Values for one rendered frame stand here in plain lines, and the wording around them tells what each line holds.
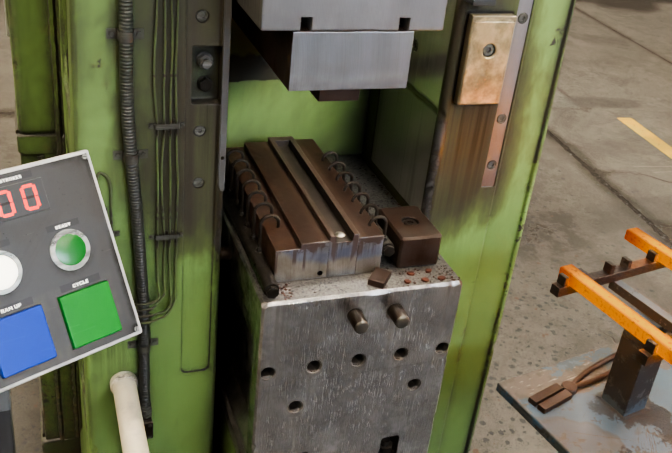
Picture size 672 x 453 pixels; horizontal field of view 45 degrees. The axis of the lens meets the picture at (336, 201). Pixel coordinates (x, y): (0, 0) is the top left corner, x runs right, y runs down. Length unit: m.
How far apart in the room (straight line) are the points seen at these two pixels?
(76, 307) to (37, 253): 0.09
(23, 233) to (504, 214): 1.00
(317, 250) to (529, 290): 1.94
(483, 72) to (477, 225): 0.35
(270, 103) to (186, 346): 0.55
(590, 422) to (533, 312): 1.51
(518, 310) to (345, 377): 1.68
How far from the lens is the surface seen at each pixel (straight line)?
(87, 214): 1.21
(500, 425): 2.64
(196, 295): 1.59
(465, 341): 1.92
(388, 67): 1.32
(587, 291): 1.55
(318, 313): 1.43
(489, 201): 1.72
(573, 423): 1.67
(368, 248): 1.46
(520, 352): 2.95
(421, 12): 1.31
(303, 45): 1.26
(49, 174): 1.20
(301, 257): 1.43
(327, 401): 1.57
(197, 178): 1.47
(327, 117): 1.87
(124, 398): 1.62
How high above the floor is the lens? 1.72
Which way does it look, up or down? 28 degrees down
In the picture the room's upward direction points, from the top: 7 degrees clockwise
